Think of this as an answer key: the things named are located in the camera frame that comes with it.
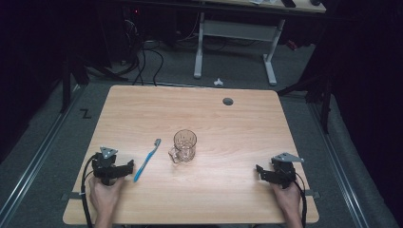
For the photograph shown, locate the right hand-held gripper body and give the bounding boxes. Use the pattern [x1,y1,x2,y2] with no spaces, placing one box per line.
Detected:
[269,152,305,190]

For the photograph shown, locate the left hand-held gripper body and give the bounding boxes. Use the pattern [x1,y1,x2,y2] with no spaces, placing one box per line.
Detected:
[91,145,127,186]

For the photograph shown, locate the blue toothbrush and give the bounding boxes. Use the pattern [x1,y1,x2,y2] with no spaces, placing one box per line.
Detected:
[133,138,163,183]

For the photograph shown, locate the clear glass mug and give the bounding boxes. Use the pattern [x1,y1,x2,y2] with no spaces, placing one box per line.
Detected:
[167,128,198,164]

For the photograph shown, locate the person's right hand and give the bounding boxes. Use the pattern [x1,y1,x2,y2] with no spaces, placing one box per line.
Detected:
[272,182,302,220]

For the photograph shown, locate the person's left hand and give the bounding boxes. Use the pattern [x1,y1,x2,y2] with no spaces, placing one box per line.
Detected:
[88,176,125,219]

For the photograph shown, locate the black metal stand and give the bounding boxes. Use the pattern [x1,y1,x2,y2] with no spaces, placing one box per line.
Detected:
[276,61,335,135]
[59,51,129,114]

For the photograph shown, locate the white-framed desk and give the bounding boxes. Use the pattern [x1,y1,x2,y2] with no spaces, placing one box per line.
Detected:
[193,0,328,86]

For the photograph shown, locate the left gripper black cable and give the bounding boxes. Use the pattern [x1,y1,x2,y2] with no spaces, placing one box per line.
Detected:
[80,153,98,228]

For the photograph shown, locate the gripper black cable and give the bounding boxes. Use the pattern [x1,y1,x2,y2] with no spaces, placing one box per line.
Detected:
[294,176,308,228]
[80,153,98,228]

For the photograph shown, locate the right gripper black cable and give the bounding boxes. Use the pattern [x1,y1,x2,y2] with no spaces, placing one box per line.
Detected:
[294,176,308,228]

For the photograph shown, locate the grey table edge bracket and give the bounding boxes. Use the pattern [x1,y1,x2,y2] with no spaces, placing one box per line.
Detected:
[61,191,87,201]
[303,189,321,200]

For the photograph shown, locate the metal floor rail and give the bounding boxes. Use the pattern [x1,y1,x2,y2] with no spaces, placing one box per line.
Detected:
[307,101,371,228]
[0,85,84,224]

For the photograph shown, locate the black floor cables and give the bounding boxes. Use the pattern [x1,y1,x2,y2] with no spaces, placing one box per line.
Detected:
[119,18,165,87]

